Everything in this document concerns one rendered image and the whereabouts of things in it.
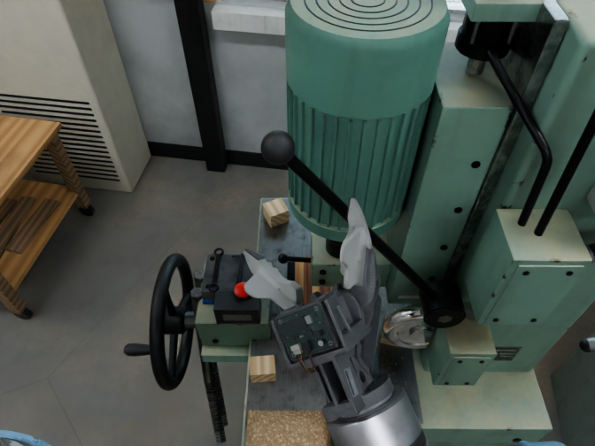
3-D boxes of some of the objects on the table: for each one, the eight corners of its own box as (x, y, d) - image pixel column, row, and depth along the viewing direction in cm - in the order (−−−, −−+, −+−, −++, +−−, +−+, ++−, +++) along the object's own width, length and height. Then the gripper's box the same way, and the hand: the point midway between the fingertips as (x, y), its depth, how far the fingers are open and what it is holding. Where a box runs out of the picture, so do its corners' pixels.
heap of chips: (248, 410, 82) (246, 402, 79) (329, 411, 82) (330, 403, 79) (243, 467, 77) (242, 461, 74) (331, 468, 76) (332, 462, 74)
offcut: (275, 380, 86) (275, 373, 83) (251, 382, 85) (250, 375, 83) (274, 362, 88) (274, 354, 85) (251, 364, 88) (249, 356, 85)
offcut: (263, 214, 111) (262, 203, 108) (281, 208, 112) (281, 196, 110) (271, 227, 109) (270, 217, 106) (289, 221, 110) (289, 210, 107)
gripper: (439, 399, 41) (347, 189, 43) (265, 440, 50) (196, 265, 52) (457, 364, 49) (378, 186, 51) (303, 404, 58) (241, 253, 60)
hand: (297, 222), depth 54 cm, fingers open, 14 cm apart
